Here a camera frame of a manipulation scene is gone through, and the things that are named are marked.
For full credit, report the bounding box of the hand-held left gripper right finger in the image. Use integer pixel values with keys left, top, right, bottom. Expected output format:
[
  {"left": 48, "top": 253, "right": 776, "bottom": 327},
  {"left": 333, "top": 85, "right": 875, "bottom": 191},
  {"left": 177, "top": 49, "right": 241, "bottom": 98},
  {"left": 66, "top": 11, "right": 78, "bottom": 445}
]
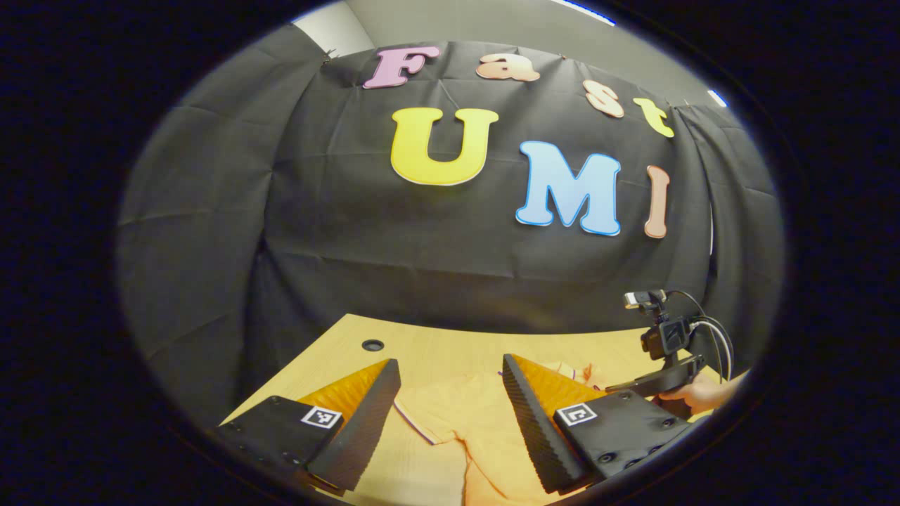
[{"left": 501, "top": 353, "right": 695, "bottom": 495}]

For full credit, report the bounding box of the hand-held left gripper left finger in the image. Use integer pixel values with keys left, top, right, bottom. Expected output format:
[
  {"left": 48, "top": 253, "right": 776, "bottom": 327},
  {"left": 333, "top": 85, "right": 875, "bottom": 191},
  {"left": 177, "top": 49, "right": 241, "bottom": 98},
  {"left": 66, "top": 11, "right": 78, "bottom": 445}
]
[{"left": 211, "top": 358, "right": 402, "bottom": 493}]

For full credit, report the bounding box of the orange T-shirt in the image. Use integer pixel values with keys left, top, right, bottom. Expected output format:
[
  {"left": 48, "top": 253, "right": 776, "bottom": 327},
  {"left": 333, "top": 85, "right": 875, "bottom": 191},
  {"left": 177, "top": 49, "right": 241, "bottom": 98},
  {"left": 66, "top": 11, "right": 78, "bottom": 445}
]
[{"left": 394, "top": 361, "right": 614, "bottom": 506}]

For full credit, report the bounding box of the black backdrop cloth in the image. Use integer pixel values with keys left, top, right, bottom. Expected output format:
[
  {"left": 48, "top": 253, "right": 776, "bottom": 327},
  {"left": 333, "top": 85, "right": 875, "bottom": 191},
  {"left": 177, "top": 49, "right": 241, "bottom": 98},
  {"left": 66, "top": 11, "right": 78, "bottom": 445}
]
[{"left": 116, "top": 22, "right": 787, "bottom": 429}]

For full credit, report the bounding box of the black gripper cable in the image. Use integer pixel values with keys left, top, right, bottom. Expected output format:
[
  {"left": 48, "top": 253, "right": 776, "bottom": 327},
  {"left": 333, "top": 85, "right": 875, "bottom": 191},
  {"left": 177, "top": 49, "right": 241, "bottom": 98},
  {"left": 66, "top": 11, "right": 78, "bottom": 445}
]
[
  {"left": 689, "top": 318, "right": 736, "bottom": 384},
  {"left": 664, "top": 289, "right": 725, "bottom": 384}
]

